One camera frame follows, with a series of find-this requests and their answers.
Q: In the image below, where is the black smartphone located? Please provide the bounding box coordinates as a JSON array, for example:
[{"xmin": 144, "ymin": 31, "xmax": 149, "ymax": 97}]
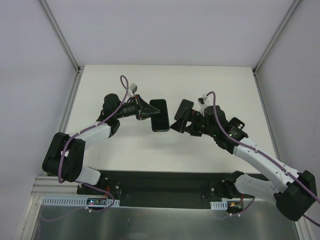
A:
[{"xmin": 174, "ymin": 99, "xmax": 194, "ymax": 121}]

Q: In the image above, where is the teal-edged smartphone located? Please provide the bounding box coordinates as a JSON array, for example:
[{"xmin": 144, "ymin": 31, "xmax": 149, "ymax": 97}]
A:
[{"xmin": 149, "ymin": 99, "xmax": 170, "ymax": 132}]

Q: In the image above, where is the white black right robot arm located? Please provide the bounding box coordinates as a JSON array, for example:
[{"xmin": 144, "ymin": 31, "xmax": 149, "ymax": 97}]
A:
[{"xmin": 170, "ymin": 103, "xmax": 318, "ymax": 222}]

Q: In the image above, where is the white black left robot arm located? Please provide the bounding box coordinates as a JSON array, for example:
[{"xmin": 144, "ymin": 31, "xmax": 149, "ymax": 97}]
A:
[{"xmin": 42, "ymin": 93, "xmax": 161, "ymax": 195}]

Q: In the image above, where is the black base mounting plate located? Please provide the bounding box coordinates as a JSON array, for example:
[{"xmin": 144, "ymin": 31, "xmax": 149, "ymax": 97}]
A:
[{"xmin": 76, "ymin": 170, "xmax": 242, "ymax": 209}]

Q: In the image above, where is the shiny metal front sheet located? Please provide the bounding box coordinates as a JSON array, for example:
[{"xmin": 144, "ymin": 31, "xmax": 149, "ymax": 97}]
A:
[{"xmin": 31, "ymin": 201, "xmax": 299, "ymax": 240}]

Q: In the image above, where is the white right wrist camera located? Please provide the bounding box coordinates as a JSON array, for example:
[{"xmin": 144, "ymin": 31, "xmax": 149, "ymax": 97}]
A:
[{"xmin": 197, "ymin": 94, "xmax": 210, "ymax": 106}]

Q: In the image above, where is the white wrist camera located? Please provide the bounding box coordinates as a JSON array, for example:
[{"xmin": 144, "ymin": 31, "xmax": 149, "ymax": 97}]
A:
[
  {"xmin": 128, "ymin": 83, "xmax": 138, "ymax": 95},
  {"xmin": 197, "ymin": 94, "xmax": 210, "ymax": 106}
]

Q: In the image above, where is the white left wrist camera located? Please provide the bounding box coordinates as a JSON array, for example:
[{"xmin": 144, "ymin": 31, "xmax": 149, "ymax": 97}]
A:
[{"xmin": 128, "ymin": 83, "xmax": 138, "ymax": 95}]

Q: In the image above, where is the right slotted cable duct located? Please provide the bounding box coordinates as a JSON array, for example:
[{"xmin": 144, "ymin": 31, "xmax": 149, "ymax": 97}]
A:
[{"xmin": 210, "ymin": 200, "xmax": 228, "ymax": 211}]

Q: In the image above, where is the slotted cable duct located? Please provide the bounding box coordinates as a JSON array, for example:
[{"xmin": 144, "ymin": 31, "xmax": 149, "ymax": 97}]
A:
[
  {"xmin": 210, "ymin": 200, "xmax": 228, "ymax": 211},
  {"xmin": 42, "ymin": 196, "xmax": 120, "ymax": 208}
]

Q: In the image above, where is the aluminium front frame rail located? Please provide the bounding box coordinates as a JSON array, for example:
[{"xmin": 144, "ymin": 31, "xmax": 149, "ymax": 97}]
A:
[{"xmin": 31, "ymin": 176, "xmax": 78, "ymax": 196}]

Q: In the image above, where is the left slotted cable duct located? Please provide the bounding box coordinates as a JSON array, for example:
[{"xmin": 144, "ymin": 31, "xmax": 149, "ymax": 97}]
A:
[{"xmin": 42, "ymin": 196, "xmax": 120, "ymax": 208}]

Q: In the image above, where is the left aluminium frame post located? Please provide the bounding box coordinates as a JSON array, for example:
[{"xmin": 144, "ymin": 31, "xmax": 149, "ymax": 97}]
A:
[{"xmin": 38, "ymin": 0, "xmax": 81, "ymax": 73}]

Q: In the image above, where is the aluminium frame post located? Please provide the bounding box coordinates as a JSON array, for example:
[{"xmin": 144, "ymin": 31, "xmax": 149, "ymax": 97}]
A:
[
  {"xmin": 252, "ymin": 0, "xmax": 303, "ymax": 76},
  {"xmin": 38, "ymin": 0, "xmax": 81, "ymax": 73}
]

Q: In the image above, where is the right aluminium frame post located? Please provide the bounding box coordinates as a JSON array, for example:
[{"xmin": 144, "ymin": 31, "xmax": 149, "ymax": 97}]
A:
[{"xmin": 252, "ymin": 0, "xmax": 303, "ymax": 76}]

